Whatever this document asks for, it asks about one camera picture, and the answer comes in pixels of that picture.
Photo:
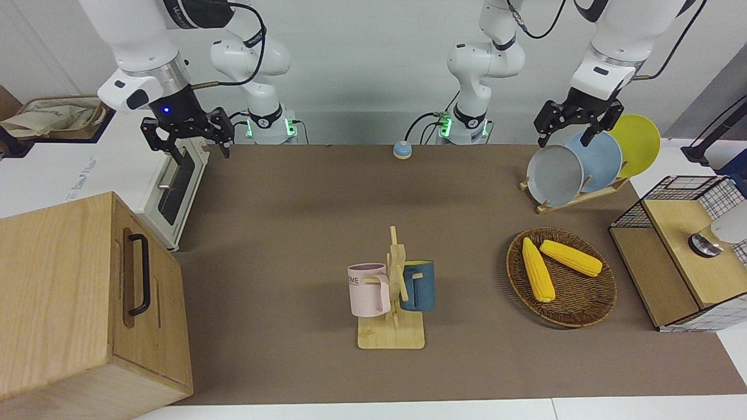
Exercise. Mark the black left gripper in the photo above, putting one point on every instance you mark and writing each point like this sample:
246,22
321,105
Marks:
583,108

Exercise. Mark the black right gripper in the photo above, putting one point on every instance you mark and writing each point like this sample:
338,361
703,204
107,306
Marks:
175,114

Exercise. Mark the pink mug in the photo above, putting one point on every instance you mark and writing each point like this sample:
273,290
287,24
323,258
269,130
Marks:
367,297

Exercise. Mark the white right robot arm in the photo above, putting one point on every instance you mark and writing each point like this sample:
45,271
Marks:
140,35

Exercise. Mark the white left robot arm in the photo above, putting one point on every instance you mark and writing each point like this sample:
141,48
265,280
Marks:
618,35

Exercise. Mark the light blue plate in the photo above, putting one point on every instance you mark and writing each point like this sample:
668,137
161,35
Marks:
601,160

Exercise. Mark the grey plate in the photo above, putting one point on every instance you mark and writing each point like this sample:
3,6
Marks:
554,175

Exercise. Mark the yellow plate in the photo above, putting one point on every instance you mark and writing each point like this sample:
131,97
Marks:
639,140

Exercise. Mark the wooden plate rack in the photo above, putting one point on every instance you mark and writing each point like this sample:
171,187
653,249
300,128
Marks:
578,199

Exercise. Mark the black stand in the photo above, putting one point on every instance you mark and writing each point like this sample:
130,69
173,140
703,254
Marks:
697,153

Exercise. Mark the white toaster oven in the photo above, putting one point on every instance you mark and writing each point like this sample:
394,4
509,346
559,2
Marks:
76,157

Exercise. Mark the brown table mat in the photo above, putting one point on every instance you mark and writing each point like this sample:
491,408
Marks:
292,233

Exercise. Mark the yellow corn cob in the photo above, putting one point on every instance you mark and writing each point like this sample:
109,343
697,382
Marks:
540,274
572,258

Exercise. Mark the cardboard box with paper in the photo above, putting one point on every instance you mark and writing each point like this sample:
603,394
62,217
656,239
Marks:
52,119

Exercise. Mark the small blue round knob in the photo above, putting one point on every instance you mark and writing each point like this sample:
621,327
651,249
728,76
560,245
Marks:
402,150

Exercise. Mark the round wicker basket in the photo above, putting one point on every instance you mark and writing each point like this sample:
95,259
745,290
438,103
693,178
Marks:
578,297

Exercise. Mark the wooden drawer cabinet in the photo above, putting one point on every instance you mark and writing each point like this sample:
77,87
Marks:
58,303

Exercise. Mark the dark blue mug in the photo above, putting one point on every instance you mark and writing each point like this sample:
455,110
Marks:
423,289

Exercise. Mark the wooden mug rack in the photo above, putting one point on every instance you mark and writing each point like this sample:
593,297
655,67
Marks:
391,338

